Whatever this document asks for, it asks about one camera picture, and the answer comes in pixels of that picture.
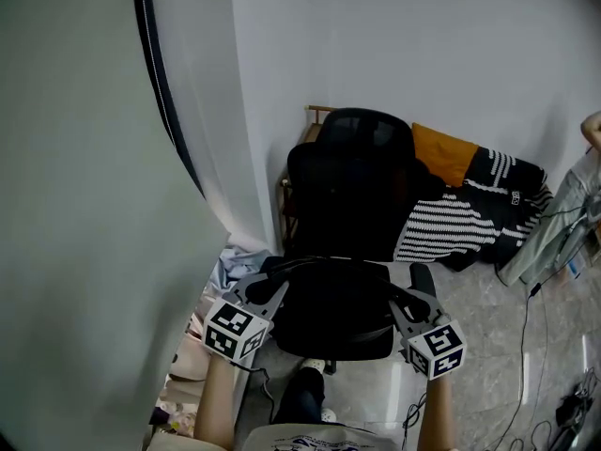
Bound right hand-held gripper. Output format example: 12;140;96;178
368;277;469;382

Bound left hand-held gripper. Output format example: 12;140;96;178
203;256;312;362

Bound black bag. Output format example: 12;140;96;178
265;255;394;345

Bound black mesh office chair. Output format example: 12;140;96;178
258;106;439;375

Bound person's left forearm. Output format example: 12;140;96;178
193;353;241;451

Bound person's right forearm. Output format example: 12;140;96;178
414;374;457;451

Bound light blue cloth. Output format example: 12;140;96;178
208;245;274;301

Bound wooden rack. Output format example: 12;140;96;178
280;104;340;249

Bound black white striped blanket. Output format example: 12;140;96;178
393;145;556;272

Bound person's dark trouser leg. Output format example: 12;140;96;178
271;366;328;426

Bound orange pillow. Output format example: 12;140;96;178
411;122;481;189

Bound pale grey-green garment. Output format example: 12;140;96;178
496;151;601;287

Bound person's white printed shirt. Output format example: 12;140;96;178
242;422;401;451

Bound white curtain with dark edge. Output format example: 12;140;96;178
0;0;274;451

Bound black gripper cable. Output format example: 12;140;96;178
233;362;279;423
401;391;429;442

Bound long black cable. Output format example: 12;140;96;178
487;203;589;451

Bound black device with cables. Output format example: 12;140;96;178
547;367;601;451

